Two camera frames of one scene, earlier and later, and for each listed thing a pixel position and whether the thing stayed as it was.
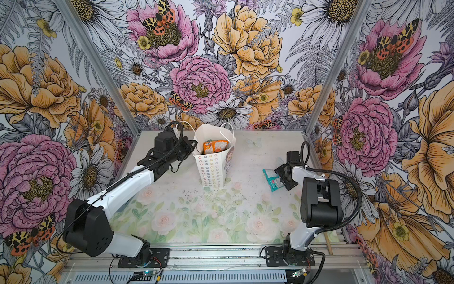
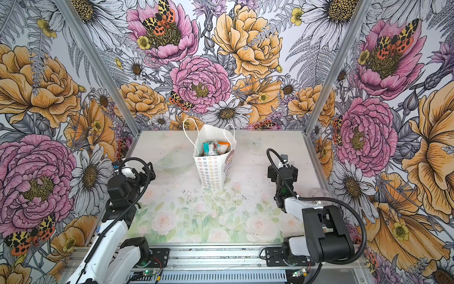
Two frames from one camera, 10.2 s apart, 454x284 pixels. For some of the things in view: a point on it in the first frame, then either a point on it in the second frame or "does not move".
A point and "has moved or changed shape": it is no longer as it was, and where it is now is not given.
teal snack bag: x=272 y=178 has moved or changed shape
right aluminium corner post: x=361 y=10 does not move
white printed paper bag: x=213 y=167 does not move
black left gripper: x=186 y=142 -> x=142 y=178
